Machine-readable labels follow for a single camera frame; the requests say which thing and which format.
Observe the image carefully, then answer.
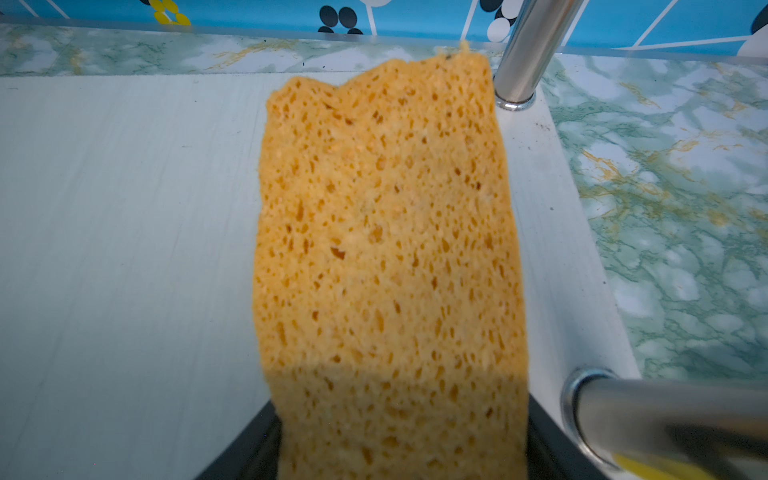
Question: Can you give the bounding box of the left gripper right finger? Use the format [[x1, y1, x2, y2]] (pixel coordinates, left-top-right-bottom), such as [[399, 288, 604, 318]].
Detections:
[[526, 395, 608, 480]]

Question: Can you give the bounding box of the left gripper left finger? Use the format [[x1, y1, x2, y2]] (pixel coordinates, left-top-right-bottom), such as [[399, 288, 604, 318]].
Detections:
[[196, 402, 281, 480]]

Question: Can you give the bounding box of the tan porous sponge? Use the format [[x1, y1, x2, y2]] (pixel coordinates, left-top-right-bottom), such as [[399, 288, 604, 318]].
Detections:
[[253, 50, 529, 479]]

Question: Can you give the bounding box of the white two-tier shelf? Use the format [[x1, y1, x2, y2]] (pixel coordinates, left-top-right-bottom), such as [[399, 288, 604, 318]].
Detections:
[[0, 0, 768, 480]]

